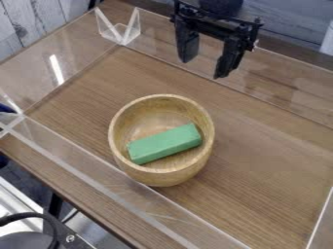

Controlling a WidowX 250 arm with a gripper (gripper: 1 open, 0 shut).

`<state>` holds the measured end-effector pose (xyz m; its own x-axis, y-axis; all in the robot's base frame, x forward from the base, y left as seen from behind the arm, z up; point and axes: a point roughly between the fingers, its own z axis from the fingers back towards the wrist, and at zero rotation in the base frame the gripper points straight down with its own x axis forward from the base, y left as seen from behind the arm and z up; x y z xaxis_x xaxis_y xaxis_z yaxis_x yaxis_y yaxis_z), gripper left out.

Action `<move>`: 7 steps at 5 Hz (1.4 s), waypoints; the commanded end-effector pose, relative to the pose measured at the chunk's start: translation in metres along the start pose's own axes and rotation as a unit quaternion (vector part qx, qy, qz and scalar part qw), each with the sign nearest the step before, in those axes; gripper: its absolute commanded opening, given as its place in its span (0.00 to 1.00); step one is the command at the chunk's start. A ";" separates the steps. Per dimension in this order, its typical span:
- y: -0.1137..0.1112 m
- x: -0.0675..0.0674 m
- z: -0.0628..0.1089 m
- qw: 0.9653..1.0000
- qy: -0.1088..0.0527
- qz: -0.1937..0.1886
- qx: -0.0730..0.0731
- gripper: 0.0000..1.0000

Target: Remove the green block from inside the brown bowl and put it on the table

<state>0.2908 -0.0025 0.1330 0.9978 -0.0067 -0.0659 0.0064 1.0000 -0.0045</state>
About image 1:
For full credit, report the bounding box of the blue object at edge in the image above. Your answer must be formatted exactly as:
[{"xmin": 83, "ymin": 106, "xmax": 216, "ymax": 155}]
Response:
[{"xmin": 0, "ymin": 103, "xmax": 17, "ymax": 114}]

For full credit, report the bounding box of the clear acrylic corner bracket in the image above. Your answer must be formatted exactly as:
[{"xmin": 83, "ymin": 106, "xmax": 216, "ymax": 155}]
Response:
[{"xmin": 93, "ymin": 8, "xmax": 140, "ymax": 46}]

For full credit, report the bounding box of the clear acrylic left wall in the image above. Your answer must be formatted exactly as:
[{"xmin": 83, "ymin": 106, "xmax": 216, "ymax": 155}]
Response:
[{"xmin": 0, "ymin": 8, "xmax": 116, "ymax": 113}]

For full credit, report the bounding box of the clear acrylic front wall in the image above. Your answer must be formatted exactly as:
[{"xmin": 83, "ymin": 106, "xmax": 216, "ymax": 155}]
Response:
[{"xmin": 0, "ymin": 113, "xmax": 250, "ymax": 249}]

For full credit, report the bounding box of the clear acrylic wall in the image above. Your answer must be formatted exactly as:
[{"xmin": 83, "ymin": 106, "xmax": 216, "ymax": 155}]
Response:
[
  {"xmin": 0, "ymin": 8, "xmax": 116, "ymax": 113},
  {"xmin": 0, "ymin": 113, "xmax": 250, "ymax": 249},
  {"xmin": 127, "ymin": 8, "xmax": 333, "ymax": 128}
]

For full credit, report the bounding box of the black table leg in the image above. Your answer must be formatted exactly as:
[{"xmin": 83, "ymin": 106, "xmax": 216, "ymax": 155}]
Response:
[{"xmin": 48, "ymin": 194, "xmax": 64, "ymax": 219}]

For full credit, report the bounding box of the brown wooden bowl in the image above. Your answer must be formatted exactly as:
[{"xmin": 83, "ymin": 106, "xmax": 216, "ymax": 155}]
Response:
[{"xmin": 108, "ymin": 94, "xmax": 215, "ymax": 187}]

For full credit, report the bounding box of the clear acrylic back wall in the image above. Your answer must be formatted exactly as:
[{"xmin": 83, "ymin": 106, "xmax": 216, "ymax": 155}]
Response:
[{"xmin": 127, "ymin": 8, "xmax": 333, "ymax": 128}]

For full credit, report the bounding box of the metal bracket with screw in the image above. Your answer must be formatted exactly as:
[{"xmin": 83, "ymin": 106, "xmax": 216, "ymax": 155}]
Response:
[{"xmin": 46, "ymin": 214, "xmax": 96, "ymax": 249}]

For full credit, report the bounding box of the green rectangular block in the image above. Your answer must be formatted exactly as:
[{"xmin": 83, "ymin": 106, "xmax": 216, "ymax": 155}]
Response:
[{"xmin": 125, "ymin": 124, "xmax": 203, "ymax": 164}]

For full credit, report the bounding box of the black cable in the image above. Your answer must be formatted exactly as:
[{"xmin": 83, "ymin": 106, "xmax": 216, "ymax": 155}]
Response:
[{"xmin": 0, "ymin": 211, "xmax": 62, "ymax": 249}]

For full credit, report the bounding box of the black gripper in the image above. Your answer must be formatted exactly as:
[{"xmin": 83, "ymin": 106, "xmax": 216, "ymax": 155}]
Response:
[{"xmin": 172, "ymin": 0, "xmax": 263, "ymax": 79}]

